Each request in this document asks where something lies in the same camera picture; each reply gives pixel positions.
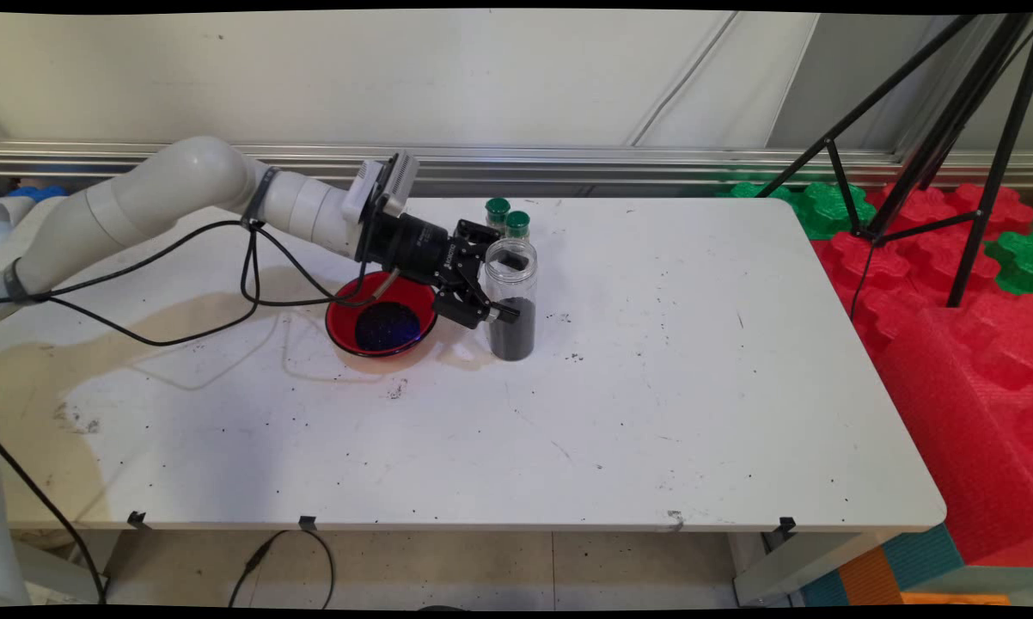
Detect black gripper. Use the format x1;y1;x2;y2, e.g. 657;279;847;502
358;211;522;331

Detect clear plastic jar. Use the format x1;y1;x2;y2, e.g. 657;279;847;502
482;238;539;362

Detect black seeds pile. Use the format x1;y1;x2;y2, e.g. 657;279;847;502
353;299;421;352

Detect red bowl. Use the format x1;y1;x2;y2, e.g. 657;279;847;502
325;271;440;359

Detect green foam block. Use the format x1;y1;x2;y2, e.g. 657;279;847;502
716;179;794;204
984;230;1033;297
790;181;877;242

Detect grey table leg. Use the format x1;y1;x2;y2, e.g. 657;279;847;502
14;531;110;604
733;529;906;608

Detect red foam floor blocks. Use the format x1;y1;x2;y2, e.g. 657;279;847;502
813;183;1033;310

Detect orange foam mat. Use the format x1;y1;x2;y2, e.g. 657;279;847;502
838;546;1012;608

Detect teal foam mat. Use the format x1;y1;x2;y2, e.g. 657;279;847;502
803;523;965;608

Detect black tripod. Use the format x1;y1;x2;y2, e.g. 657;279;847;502
755;13;1033;312

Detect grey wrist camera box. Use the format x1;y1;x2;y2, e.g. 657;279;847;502
342;150;420;223

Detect aluminium rail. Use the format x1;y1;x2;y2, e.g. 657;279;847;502
0;140;1033;199

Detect black cable strap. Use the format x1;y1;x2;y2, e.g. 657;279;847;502
3;256;34;303
241;167;278;230

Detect white wall cable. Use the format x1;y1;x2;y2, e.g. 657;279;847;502
627;12;743;148

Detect black floor cable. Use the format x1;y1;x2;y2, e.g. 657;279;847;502
229;529;337;610

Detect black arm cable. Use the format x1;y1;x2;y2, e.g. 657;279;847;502
0;219;399;349

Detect black base cable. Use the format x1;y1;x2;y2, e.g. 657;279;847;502
0;442;110;604

